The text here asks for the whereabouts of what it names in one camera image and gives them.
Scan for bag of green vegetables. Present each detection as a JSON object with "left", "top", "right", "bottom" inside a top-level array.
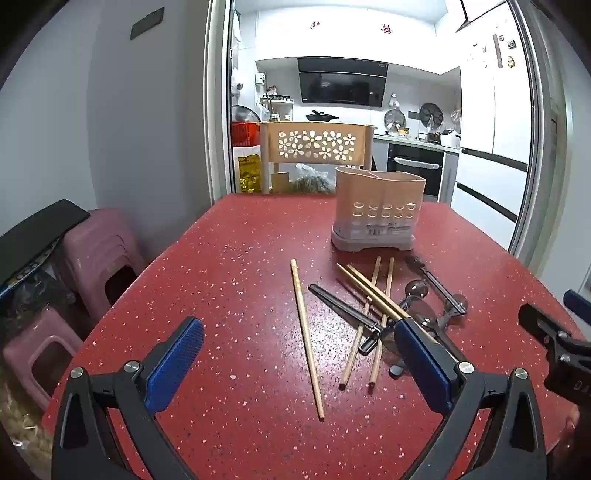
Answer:
[{"left": 288, "top": 164, "right": 335, "bottom": 195}]

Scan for white wall cabinets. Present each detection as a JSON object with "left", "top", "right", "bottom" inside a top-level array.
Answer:
[{"left": 256, "top": 0, "right": 462, "bottom": 77}]

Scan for printed wooden chopstick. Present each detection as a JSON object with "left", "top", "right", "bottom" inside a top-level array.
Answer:
[{"left": 290, "top": 259, "right": 325, "bottom": 421}]

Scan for dark wall switch plate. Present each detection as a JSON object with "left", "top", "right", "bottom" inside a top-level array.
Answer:
[{"left": 130, "top": 7, "right": 165, "bottom": 40}]

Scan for black built-in oven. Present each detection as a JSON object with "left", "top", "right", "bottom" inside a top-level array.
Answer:
[{"left": 385, "top": 142, "right": 445, "bottom": 197}]

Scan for golden chopstick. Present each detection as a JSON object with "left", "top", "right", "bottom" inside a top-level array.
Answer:
[
  {"left": 346, "top": 264, "right": 460, "bottom": 363},
  {"left": 335, "top": 263, "right": 458, "bottom": 363}
]

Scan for dark chopsticks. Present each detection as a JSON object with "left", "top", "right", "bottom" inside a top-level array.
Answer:
[{"left": 307, "top": 283, "right": 386, "bottom": 356}]

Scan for red plastic basket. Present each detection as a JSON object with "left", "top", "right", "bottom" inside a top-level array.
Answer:
[{"left": 231, "top": 122, "right": 262, "bottom": 146}]

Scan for plain wooden chopstick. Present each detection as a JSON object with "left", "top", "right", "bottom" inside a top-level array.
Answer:
[
  {"left": 339, "top": 256, "right": 382, "bottom": 387},
  {"left": 368, "top": 257, "right": 395, "bottom": 388}
]

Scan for round metal rack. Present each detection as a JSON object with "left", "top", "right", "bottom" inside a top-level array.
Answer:
[{"left": 384, "top": 108, "right": 407, "bottom": 134}]

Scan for tall pink plastic stool stack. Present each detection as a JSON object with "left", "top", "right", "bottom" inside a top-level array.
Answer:
[{"left": 62, "top": 209, "right": 148, "bottom": 324}]

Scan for white refrigerator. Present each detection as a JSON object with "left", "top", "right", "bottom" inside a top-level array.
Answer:
[{"left": 450, "top": 0, "right": 541, "bottom": 252}]

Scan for yellow foil bag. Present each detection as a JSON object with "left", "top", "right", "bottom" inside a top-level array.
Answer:
[{"left": 237, "top": 154, "right": 263, "bottom": 195}]

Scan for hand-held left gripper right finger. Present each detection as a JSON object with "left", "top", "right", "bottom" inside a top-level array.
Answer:
[{"left": 393, "top": 318, "right": 548, "bottom": 480}]

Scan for dark round tray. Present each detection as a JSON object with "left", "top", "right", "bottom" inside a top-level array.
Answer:
[{"left": 419, "top": 102, "right": 445, "bottom": 130}]

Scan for person's right hand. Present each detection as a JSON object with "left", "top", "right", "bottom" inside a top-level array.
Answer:
[{"left": 561, "top": 410, "right": 583, "bottom": 462}]

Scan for beige plastic utensil holder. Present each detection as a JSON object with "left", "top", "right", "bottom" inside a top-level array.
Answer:
[{"left": 331, "top": 166, "right": 427, "bottom": 254}]

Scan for white spice shelf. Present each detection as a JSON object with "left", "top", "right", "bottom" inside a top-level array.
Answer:
[{"left": 259, "top": 95, "right": 294, "bottom": 123}]

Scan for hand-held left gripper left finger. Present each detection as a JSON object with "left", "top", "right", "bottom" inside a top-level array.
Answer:
[{"left": 52, "top": 316, "right": 205, "bottom": 480}]

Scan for black range hood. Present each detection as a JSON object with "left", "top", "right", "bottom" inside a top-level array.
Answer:
[{"left": 298, "top": 58, "right": 389, "bottom": 109}]

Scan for low pink plastic stool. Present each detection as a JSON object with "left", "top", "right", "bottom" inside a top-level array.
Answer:
[{"left": 2, "top": 307, "right": 84, "bottom": 411}]

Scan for beige flower-pattern storage cart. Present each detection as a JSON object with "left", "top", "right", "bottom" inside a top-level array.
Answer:
[{"left": 256, "top": 121, "right": 379, "bottom": 195}]

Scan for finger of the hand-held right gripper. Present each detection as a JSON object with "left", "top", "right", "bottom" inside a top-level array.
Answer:
[
  {"left": 564, "top": 290, "right": 591, "bottom": 320},
  {"left": 518, "top": 303, "right": 591, "bottom": 358}
]

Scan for silver door frame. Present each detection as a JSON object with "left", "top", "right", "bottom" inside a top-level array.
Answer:
[
  {"left": 508, "top": 0, "right": 568, "bottom": 278},
  {"left": 203, "top": 0, "right": 236, "bottom": 206}
]

